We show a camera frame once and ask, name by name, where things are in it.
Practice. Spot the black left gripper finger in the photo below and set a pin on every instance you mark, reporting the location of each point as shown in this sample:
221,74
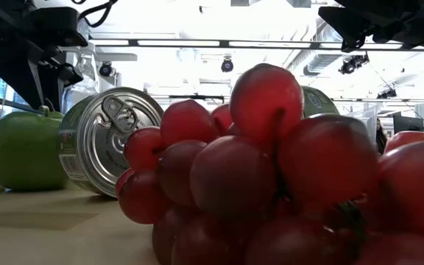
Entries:
55,77
59,27

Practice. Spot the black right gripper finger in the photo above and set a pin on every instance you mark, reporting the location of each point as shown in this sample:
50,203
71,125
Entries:
348,27

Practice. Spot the clear bottle white cap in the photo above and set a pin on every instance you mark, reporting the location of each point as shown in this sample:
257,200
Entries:
85,77

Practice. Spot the green apple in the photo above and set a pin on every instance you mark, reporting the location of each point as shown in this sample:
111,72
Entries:
24,151

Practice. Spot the dark green label can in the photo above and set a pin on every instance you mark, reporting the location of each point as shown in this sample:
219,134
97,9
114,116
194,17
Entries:
317,101

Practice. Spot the silver pull-tab tin can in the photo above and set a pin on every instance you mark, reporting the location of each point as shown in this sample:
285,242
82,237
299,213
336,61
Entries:
101,147

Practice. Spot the red grape bunch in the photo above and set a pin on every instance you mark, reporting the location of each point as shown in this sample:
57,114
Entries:
263,173

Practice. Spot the black track light cluster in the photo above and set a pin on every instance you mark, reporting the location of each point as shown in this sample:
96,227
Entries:
386,94
352,64

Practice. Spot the black computer monitor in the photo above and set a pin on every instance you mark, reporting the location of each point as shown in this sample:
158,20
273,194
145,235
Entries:
407,123

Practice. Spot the person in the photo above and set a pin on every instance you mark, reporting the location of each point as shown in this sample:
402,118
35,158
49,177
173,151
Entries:
380,138

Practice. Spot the black overhead rig crossbar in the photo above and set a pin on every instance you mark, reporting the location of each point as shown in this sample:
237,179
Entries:
225,43

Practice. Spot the black round overhead camera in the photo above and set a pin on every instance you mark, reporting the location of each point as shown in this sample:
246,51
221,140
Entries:
227,65
105,69

